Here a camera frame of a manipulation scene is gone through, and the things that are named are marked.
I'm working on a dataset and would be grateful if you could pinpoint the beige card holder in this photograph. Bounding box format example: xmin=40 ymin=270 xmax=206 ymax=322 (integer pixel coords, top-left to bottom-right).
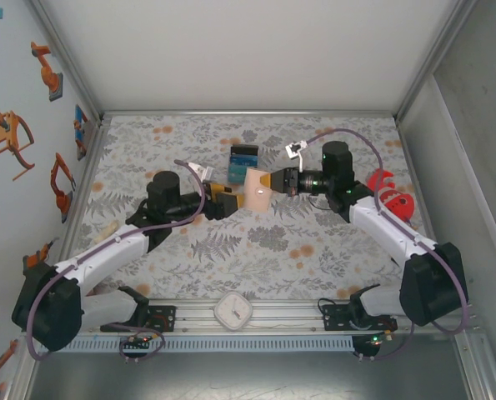
xmin=241 ymin=167 xmax=273 ymax=214

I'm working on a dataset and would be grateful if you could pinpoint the dark blue credit card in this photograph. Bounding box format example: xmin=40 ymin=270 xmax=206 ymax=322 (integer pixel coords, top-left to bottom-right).
xmin=228 ymin=152 xmax=260 ymax=167

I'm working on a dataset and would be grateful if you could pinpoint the black credit card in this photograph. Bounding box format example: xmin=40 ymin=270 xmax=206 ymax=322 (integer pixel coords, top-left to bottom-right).
xmin=231 ymin=143 xmax=260 ymax=157

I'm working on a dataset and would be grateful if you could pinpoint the red fish toy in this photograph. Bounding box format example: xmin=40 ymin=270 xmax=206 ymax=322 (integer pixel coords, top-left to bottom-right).
xmin=364 ymin=168 xmax=415 ymax=222

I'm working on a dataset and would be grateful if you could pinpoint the floral tablecloth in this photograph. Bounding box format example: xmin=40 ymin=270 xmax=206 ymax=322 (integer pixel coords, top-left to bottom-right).
xmin=66 ymin=114 xmax=452 ymax=302

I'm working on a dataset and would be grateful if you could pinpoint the white square clock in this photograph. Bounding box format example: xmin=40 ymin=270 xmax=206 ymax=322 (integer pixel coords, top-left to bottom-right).
xmin=213 ymin=290 xmax=254 ymax=333

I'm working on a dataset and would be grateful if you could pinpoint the small circuit board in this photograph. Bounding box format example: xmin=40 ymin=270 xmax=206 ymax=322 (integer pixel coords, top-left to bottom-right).
xmin=121 ymin=335 xmax=157 ymax=350
xmin=366 ymin=332 xmax=394 ymax=347

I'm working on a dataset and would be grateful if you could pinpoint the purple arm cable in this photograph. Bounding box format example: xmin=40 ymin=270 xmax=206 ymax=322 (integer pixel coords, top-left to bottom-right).
xmin=25 ymin=159 xmax=208 ymax=364
xmin=305 ymin=127 xmax=473 ymax=363

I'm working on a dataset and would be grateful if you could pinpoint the thin aluminium frame rail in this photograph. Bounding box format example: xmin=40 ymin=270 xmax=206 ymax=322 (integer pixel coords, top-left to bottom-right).
xmin=99 ymin=109 xmax=401 ymax=126

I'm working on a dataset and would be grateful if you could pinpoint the aluminium side rail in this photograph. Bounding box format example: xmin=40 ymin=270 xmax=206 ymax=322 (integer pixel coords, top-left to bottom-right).
xmin=58 ymin=117 xmax=113 ymax=251

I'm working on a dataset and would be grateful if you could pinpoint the blue orange wall figure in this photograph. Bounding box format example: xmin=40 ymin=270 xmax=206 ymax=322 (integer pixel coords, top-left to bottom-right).
xmin=73 ymin=103 xmax=91 ymax=162

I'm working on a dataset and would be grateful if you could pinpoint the wide aluminium frame rail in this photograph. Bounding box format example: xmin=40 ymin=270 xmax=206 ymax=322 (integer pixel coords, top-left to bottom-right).
xmin=20 ymin=297 xmax=488 ymax=337

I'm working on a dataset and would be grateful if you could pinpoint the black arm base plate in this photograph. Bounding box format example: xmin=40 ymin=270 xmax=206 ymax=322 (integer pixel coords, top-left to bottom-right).
xmin=322 ymin=303 xmax=398 ymax=333
xmin=100 ymin=305 xmax=178 ymax=333

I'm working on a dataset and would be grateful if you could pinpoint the white slotted cable duct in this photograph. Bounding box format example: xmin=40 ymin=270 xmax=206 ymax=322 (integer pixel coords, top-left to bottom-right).
xmin=37 ymin=336 xmax=355 ymax=353

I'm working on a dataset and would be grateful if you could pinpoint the aluminium frame post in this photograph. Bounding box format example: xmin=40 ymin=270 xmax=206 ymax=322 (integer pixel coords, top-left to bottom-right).
xmin=26 ymin=0 xmax=107 ymax=122
xmin=395 ymin=0 xmax=482 ymax=122

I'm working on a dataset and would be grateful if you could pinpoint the orange curved gripper wall figure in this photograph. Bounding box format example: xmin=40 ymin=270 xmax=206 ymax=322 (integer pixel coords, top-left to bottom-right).
xmin=0 ymin=110 xmax=36 ymax=181

